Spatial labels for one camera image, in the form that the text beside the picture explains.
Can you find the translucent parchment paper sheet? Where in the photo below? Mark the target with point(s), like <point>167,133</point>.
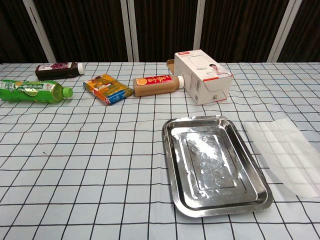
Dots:
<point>282,152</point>

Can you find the stainless steel tray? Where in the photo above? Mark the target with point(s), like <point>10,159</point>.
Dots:
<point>175,170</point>

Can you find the brown drink bottle red label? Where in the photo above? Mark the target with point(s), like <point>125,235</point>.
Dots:
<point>155,85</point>

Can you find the yellow orange carton box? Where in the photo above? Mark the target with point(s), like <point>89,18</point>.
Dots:
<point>107,88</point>

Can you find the white cardboard product box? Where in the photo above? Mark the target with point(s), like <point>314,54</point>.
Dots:
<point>200,72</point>

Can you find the white black checkered tablecloth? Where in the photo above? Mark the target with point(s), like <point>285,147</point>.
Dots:
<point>82,162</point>

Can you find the dark folding screen white frames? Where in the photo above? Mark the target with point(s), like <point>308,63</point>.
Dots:
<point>162,27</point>

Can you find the dark purple juice bottle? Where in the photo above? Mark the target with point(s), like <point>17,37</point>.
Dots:
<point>55,71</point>

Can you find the green tea bottle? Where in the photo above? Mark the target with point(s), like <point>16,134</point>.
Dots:
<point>30,91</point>

